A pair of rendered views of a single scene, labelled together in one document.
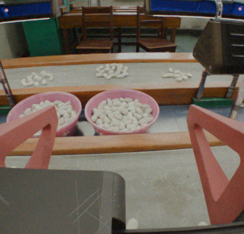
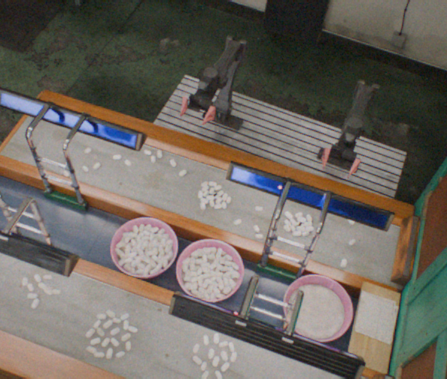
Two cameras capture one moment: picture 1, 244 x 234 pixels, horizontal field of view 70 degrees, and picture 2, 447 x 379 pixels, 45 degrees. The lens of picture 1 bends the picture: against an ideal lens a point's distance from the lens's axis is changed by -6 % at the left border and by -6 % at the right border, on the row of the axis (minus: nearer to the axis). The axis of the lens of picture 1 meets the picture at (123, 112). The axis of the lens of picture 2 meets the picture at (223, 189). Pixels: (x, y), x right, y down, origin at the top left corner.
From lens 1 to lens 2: 215 cm
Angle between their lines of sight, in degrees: 86
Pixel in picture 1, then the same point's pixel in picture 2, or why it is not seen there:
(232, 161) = (104, 179)
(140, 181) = (165, 192)
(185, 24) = not seen: outside the picture
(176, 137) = (126, 202)
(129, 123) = (144, 236)
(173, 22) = not seen: outside the picture
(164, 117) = (99, 253)
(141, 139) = (150, 210)
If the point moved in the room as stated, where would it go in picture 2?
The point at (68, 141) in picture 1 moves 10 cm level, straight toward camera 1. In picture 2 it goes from (197, 227) to (198, 207)
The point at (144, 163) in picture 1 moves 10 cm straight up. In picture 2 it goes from (156, 201) to (155, 188)
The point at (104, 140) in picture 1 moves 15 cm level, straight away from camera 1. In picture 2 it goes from (173, 219) to (162, 250)
